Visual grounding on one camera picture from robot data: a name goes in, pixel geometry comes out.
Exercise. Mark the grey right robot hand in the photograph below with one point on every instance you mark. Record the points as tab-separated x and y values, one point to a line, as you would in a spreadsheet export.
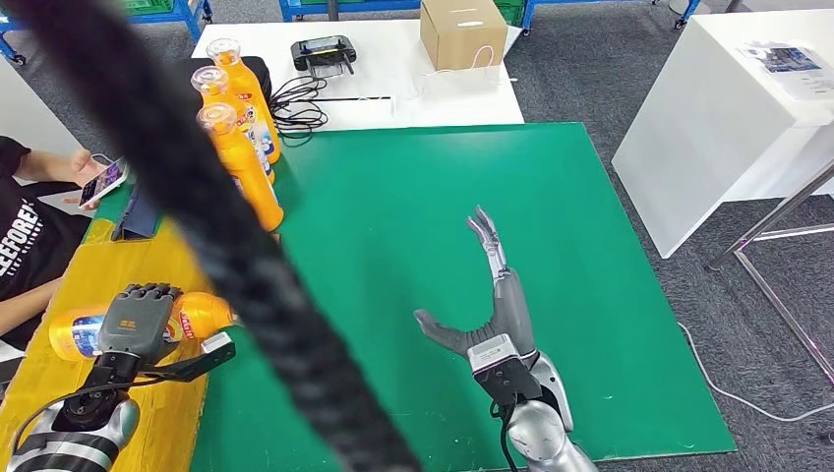
508	306

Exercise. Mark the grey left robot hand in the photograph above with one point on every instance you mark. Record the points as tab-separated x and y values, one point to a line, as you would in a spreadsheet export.
133	322

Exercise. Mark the person's left hand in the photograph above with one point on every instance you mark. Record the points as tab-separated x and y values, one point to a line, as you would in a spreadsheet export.
85	168

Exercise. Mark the white smartphone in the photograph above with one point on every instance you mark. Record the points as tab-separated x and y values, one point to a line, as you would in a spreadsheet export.
104	181

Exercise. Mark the orange detergent bottle clear cap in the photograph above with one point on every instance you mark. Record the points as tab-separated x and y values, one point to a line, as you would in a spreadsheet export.
202	316
251	182
221	98
251	91

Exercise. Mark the person's left forearm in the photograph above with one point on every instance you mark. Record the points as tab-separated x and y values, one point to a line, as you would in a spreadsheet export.
42	166

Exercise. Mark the person's right forearm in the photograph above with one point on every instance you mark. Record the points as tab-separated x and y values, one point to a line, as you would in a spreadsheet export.
29	306

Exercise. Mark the person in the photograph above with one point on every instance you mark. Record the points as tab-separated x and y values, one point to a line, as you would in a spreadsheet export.
26	241

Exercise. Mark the yellow taped plastic sheet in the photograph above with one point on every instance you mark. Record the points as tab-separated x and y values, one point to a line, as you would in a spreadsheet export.
59	384

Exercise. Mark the green table mat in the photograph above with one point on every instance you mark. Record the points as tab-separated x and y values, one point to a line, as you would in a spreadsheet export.
423	228

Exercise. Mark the green plastic crate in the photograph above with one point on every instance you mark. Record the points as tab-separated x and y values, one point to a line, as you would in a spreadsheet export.
150	5
513	12

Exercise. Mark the black zip carry case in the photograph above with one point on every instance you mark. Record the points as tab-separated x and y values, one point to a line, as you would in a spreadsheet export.
264	75

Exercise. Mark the white side table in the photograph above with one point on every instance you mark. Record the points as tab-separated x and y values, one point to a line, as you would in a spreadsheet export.
703	137

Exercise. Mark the black remote controller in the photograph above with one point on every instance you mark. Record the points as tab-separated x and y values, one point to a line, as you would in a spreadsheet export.
322	52

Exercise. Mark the brown cardboard box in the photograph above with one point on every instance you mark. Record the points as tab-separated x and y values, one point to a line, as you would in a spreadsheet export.
462	32

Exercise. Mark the printed paper leaflet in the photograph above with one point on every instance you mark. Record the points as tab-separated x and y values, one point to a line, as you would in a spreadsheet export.
788	68

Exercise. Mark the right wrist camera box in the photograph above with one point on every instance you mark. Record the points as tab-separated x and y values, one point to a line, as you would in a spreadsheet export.
505	371

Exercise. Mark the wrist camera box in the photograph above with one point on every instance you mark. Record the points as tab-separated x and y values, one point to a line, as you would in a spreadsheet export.
505	371
195	361

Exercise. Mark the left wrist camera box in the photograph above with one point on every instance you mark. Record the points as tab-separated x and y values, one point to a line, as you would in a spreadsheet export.
195	361

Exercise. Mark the silver metal stand frame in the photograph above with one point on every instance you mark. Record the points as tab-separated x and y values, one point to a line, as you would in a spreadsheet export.
775	218

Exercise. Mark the grey metal post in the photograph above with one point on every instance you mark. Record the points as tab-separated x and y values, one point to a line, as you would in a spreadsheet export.
333	10

